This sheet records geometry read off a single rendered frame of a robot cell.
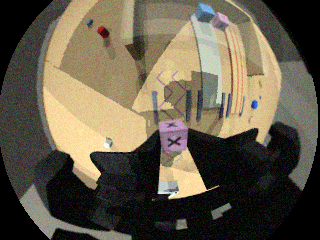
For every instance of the purple cube with black x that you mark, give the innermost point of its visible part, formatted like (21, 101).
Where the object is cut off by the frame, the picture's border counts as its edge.
(173, 135)

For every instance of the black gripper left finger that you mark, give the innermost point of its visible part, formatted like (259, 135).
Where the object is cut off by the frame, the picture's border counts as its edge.
(143, 162)

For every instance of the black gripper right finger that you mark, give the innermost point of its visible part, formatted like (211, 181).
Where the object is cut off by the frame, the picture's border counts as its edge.
(213, 153)

